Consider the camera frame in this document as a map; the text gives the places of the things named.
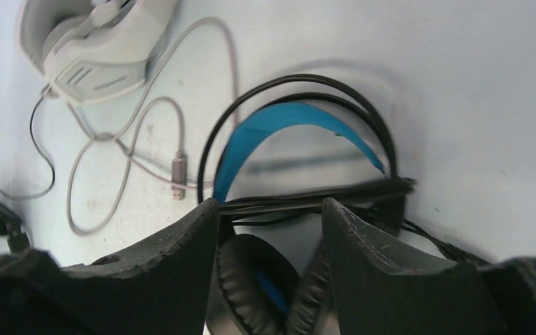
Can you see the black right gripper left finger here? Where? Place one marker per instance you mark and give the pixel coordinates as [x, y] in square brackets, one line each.
[159, 285]

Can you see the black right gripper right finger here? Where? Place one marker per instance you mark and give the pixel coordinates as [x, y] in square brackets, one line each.
[384, 286]

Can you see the black blue gaming headset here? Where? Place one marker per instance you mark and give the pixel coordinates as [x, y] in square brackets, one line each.
[271, 272]

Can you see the white grey gaming headset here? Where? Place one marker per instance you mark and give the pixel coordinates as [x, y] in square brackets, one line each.
[87, 52]

